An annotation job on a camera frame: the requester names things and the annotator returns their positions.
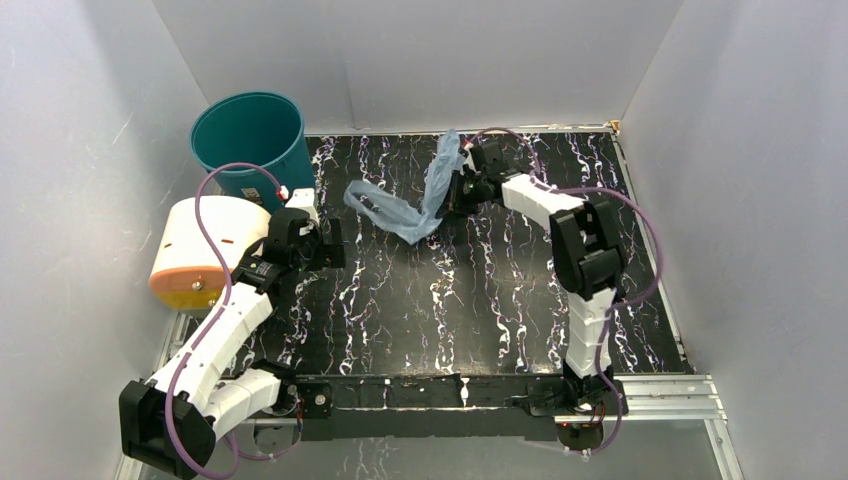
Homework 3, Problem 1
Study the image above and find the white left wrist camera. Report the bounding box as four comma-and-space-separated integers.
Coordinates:
272, 186, 319, 236

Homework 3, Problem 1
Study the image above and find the light blue plastic bag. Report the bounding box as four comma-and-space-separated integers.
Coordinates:
343, 129, 465, 245

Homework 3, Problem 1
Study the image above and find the cream orange round container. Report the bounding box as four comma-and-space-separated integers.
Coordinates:
148, 195, 270, 312

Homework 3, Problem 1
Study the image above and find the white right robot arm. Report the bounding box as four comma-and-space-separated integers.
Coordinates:
440, 143, 624, 414

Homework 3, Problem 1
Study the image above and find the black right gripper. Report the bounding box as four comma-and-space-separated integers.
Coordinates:
435, 171, 487, 221

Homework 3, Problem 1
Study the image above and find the teal plastic trash bin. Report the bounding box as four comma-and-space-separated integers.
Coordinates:
189, 92, 316, 212

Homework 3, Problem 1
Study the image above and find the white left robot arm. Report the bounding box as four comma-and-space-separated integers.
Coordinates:
118, 207, 346, 479

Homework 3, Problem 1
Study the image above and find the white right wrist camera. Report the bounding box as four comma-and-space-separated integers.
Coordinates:
461, 141, 488, 173

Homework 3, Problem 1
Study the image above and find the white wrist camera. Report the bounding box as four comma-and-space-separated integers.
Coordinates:
272, 186, 319, 236
461, 141, 488, 173

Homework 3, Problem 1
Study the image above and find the black front mounting rail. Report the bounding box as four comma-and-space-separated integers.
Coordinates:
235, 372, 627, 444

